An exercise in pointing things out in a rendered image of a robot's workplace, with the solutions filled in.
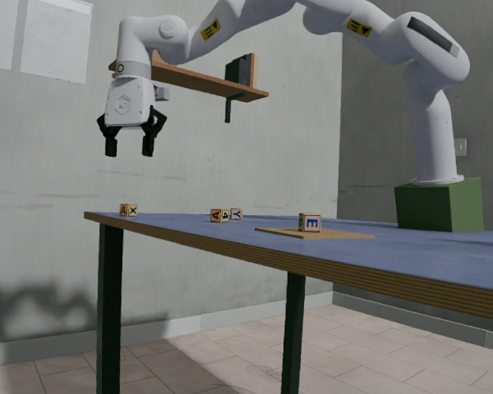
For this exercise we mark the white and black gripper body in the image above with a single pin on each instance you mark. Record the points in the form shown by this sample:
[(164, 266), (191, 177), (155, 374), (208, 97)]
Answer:
[(125, 106)]

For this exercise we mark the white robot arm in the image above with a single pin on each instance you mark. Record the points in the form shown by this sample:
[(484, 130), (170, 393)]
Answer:
[(441, 61)]

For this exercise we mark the tan square mat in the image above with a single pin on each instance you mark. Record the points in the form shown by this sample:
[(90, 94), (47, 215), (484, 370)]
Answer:
[(324, 233)]

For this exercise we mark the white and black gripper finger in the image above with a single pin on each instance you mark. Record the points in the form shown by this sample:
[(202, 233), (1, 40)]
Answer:
[(151, 132), (110, 142)]

